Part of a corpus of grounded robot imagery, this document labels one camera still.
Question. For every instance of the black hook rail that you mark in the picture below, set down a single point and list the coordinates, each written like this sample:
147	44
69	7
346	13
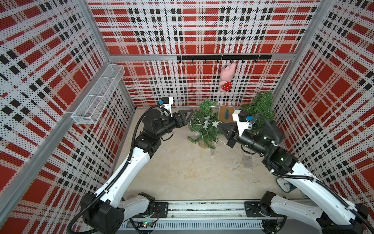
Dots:
235	57

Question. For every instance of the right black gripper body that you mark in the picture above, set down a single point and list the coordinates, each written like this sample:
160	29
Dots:
233	138

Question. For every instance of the clear star string light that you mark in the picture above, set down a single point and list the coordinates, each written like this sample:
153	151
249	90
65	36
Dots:
205	132

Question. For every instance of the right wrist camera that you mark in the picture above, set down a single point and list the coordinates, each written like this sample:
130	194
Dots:
243	119

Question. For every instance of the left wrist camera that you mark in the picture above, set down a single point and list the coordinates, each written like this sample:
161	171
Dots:
166	103

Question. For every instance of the green alarm clock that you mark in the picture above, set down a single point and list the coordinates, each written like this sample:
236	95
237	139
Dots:
285	185

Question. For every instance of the pink pig plush toy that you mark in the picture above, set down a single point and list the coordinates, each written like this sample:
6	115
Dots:
226	77

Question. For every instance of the small christmas tree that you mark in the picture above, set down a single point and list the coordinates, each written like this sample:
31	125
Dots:
262	103
205	109

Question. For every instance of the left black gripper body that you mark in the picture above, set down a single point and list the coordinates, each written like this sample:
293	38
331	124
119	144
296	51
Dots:
173	123

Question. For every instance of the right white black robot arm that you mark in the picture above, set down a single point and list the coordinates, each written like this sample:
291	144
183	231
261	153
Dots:
331	214

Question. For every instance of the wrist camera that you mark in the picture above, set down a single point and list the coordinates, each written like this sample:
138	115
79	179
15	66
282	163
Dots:
243	119
166	103

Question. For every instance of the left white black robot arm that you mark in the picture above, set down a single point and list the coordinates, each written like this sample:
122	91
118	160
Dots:
104	210

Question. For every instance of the white wooden tissue box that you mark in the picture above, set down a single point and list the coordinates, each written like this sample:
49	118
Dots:
225	114

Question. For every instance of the white wire mesh shelf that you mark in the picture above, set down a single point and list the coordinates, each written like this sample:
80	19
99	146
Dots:
91	108

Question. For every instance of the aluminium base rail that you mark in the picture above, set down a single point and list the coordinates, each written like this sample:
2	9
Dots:
227	215

